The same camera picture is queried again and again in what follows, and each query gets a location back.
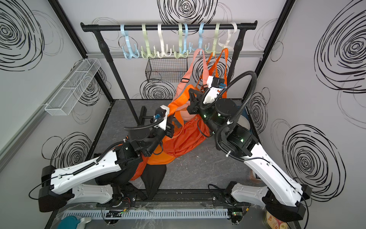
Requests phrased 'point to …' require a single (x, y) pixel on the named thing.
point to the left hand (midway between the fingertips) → (173, 112)
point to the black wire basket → (166, 69)
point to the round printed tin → (275, 223)
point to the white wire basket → (63, 102)
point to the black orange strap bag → (147, 178)
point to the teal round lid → (69, 222)
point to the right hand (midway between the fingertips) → (190, 90)
